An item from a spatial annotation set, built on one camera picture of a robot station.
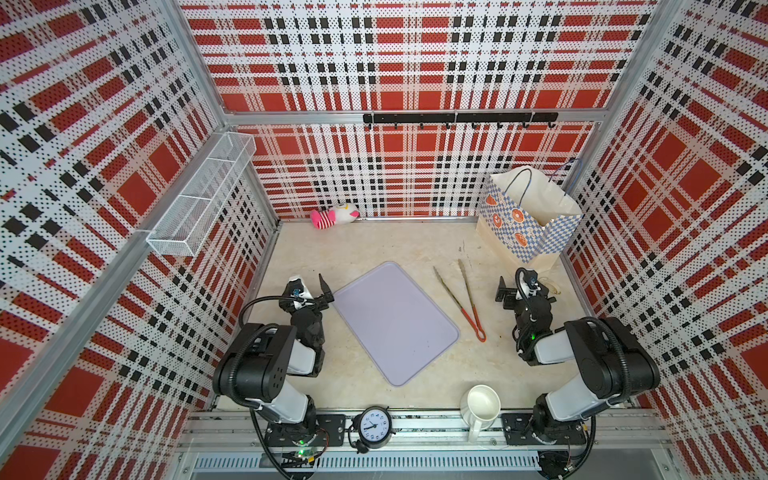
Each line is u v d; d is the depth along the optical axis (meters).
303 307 0.75
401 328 0.94
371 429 0.72
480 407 0.77
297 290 0.73
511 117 0.88
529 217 0.86
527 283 0.76
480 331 0.91
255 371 0.45
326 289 0.82
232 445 0.74
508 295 0.82
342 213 1.14
